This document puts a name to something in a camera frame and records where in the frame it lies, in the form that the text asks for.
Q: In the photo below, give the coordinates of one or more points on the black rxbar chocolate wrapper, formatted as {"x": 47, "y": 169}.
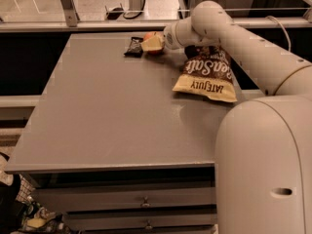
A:
{"x": 135, "y": 49}

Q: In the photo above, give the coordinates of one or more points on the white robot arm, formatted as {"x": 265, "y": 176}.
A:
{"x": 263, "y": 149}

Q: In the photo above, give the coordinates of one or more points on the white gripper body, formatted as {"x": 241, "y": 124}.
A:
{"x": 170, "y": 37}

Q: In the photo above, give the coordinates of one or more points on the grey drawer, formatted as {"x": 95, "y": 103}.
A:
{"x": 141, "y": 219}
{"x": 122, "y": 197}

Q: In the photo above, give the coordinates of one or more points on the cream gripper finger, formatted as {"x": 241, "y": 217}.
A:
{"x": 152, "y": 43}

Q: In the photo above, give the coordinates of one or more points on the yellow brown chips bag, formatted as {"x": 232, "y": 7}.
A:
{"x": 207, "y": 72}

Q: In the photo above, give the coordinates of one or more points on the middle grey drawer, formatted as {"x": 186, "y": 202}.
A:
{"x": 141, "y": 219}

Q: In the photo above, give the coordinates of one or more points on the clutter pile on floor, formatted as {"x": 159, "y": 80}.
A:
{"x": 19, "y": 214}

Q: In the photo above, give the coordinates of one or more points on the top grey drawer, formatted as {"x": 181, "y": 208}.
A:
{"x": 122, "y": 197}

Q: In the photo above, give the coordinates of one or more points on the metal window railing frame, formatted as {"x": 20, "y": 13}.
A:
{"x": 75, "y": 15}

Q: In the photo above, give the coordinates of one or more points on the grey drawer cabinet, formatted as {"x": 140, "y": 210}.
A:
{"x": 105, "y": 119}

